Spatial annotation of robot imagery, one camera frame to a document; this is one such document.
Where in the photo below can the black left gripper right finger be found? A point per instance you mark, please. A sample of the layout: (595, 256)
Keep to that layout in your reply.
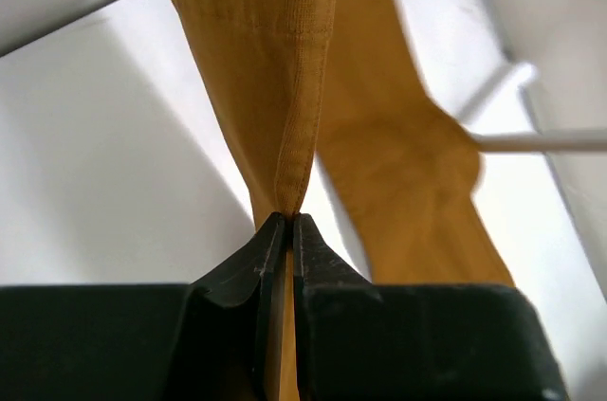
(362, 341)

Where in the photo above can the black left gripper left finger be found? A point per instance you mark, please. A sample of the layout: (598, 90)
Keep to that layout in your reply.
(230, 343)

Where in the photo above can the brown trousers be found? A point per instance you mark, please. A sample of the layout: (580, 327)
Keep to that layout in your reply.
(294, 80)

